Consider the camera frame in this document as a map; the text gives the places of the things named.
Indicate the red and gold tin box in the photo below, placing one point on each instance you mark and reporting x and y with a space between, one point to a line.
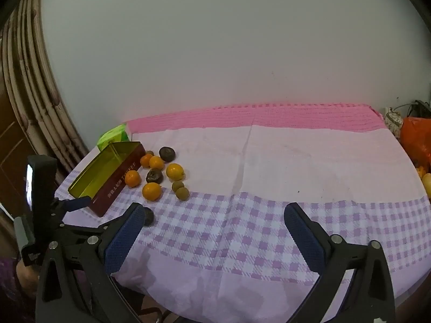
97 171

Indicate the green tissue pack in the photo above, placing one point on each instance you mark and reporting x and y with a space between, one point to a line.
112 136

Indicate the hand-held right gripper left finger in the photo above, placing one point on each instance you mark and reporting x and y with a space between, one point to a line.
124 239

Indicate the person's left hand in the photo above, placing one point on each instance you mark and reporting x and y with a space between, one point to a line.
27 274

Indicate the white patterned container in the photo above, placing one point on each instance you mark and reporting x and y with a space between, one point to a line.
392 119

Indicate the orange plastic bag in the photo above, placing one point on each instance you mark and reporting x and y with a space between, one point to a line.
417 138

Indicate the dark brown round fruit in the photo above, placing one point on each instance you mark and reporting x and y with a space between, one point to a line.
149 216
154 175
167 153

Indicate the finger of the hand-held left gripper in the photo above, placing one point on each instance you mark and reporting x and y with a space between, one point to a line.
79 203

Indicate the beige patterned curtain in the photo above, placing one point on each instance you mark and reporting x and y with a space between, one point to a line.
33 91

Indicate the pink and purple checked tablecloth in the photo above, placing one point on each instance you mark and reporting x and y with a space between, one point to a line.
269 161

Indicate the yellow fruit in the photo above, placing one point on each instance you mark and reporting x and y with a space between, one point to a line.
427 182

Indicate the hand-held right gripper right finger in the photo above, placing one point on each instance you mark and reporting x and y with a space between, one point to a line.
303 239

